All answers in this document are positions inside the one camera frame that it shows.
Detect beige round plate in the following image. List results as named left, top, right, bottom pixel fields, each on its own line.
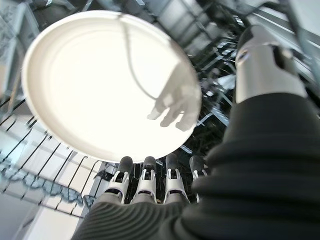
left=21, top=9, right=203, bottom=164

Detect right robot hand dark palm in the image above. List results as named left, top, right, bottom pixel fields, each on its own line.
left=71, top=24, right=320, bottom=240

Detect dishwasher wire rack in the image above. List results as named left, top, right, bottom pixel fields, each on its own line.
left=0, top=0, right=320, bottom=219

